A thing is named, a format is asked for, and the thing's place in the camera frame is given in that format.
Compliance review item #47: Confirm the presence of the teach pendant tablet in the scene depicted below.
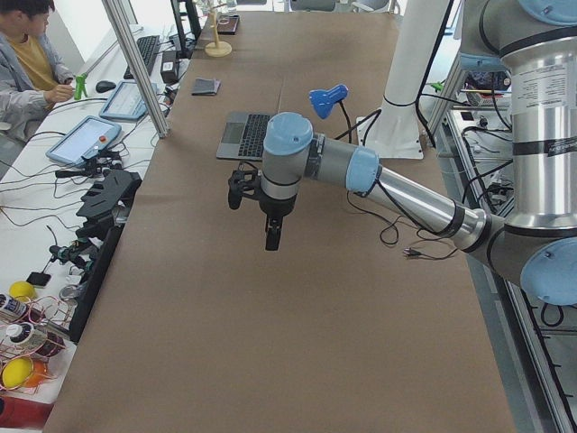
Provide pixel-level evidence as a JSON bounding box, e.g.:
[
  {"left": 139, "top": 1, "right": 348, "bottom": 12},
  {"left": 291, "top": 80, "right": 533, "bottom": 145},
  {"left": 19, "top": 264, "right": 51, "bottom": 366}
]
[
  {"left": 99, "top": 80, "right": 147, "bottom": 122},
  {"left": 45, "top": 115, "right": 122, "bottom": 166}
]

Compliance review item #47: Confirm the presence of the seated person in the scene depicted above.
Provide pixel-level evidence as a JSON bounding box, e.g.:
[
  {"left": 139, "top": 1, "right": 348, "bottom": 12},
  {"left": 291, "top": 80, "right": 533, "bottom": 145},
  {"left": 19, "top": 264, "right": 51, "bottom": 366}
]
[{"left": 1, "top": 0, "right": 75, "bottom": 142}]

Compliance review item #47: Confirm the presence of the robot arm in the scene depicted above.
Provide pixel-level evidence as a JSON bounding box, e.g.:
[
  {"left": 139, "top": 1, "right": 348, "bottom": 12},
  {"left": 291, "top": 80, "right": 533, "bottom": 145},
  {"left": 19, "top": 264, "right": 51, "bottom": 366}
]
[{"left": 259, "top": 1, "right": 576, "bottom": 306}]

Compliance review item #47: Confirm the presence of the aluminium frame post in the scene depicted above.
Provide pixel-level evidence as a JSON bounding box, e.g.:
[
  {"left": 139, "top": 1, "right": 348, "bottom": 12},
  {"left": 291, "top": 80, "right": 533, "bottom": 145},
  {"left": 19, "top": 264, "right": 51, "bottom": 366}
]
[{"left": 102, "top": 0, "right": 169, "bottom": 138}]

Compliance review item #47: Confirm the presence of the yellow ball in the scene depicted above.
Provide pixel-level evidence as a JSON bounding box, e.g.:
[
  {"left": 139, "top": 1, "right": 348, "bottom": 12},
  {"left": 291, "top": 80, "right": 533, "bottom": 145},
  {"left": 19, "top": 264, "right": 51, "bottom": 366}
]
[{"left": 9, "top": 281, "right": 37, "bottom": 300}]

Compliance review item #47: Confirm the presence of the black lamp power cable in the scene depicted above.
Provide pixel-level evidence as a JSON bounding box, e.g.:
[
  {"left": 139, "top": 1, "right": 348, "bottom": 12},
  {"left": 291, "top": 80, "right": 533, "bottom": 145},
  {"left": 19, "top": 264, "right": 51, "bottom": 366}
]
[{"left": 333, "top": 109, "right": 461, "bottom": 262}]

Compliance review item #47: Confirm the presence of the black power adapter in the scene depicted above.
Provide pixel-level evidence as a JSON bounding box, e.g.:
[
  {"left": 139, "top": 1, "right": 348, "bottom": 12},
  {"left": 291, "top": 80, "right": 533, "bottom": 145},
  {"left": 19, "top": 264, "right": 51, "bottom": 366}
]
[{"left": 160, "top": 50, "right": 179, "bottom": 84}]

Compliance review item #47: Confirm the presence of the black plastic rack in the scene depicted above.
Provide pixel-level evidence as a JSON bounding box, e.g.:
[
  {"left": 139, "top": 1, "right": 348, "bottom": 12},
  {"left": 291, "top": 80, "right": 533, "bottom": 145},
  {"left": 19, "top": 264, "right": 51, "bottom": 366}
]
[{"left": 69, "top": 170, "right": 142, "bottom": 344}]

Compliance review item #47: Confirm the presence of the near teach pendant tablet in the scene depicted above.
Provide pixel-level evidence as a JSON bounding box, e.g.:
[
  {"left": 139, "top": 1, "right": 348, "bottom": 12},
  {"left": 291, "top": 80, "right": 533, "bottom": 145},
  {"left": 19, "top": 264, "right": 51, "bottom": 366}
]
[{"left": 45, "top": 115, "right": 122, "bottom": 166}]

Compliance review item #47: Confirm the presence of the grey laptop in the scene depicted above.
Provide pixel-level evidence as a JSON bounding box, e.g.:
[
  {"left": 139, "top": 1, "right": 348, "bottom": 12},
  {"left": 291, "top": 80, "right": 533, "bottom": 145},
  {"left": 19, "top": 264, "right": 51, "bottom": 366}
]
[{"left": 215, "top": 86, "right": 280, "bottom": 161}]

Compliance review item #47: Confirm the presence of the wooden mug tree stand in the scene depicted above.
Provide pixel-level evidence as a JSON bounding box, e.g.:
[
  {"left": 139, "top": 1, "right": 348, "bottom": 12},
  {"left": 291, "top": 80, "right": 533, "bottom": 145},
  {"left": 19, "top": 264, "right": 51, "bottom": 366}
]
[{"left": 205, "top": 1, "right": 233, "bottom": 58}]

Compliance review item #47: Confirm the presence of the black keyboard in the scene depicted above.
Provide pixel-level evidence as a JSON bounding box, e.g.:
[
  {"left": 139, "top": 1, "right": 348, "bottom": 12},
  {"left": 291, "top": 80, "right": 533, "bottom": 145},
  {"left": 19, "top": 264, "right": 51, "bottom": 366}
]
[{"left": 136, "top": 35, "right": 160, "bottom": 75}]

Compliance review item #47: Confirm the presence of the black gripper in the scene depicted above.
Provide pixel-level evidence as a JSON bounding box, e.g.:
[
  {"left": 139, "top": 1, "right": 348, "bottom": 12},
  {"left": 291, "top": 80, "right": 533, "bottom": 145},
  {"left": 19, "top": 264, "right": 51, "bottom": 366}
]
[{"left": 259, "top": 196, "right": 297, "bottom": 251}]

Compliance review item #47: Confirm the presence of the copper wire basket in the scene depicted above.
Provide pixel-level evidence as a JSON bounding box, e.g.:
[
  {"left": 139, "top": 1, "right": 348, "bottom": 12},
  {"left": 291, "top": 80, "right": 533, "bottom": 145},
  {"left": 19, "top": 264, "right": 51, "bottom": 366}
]
[{"left": 1, "top": 294, "right": 75, "bottom": 394}]

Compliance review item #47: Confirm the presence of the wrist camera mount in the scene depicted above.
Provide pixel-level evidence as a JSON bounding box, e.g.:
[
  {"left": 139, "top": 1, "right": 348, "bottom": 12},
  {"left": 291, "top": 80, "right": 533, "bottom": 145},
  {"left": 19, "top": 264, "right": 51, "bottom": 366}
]
[{"left": 227, "top": 161, "right": 262, "bottom": 210}]

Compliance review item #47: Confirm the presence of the far teach pendant tablet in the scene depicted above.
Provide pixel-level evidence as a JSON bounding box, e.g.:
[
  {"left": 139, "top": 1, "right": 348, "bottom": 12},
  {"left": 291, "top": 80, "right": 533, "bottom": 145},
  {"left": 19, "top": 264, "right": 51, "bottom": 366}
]
[{"left": 99, "top": 80, "right": 147, "bottom": 122}]

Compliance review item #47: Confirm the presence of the blue desk lamp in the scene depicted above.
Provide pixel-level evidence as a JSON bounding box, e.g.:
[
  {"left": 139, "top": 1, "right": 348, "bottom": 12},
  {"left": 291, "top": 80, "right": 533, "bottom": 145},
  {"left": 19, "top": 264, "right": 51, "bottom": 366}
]
[{"left": 308, "top": 84, "right": 353, "bottom": 143}]

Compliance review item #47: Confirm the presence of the yellow lemon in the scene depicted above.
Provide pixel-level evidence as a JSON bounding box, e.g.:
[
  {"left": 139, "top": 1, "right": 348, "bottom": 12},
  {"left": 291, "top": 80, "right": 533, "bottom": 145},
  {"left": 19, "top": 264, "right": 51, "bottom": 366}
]
[{"left": 1, "top": 358, "right": 36, "bottom": 390}]

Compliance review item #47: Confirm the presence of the folded grey cloth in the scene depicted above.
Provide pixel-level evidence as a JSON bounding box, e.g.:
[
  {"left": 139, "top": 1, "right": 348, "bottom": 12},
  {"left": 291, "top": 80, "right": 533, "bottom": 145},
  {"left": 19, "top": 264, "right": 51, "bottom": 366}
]
[{"left": 191, "top": 78, "right": 221, "bottom": 96}]

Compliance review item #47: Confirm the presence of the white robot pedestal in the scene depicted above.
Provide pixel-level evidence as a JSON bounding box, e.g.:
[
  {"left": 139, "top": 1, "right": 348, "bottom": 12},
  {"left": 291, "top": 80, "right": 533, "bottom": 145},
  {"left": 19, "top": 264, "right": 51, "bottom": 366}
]
[{"left": 358, "top": 0, "right": 453, "bottom": 160}]

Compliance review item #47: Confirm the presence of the black computer mouse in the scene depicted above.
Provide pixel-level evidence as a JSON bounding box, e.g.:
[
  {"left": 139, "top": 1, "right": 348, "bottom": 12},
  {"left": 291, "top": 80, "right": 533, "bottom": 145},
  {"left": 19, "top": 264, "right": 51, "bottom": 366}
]
[{"left": 95, "top": 80, "right": 116, "bottom": 94}]

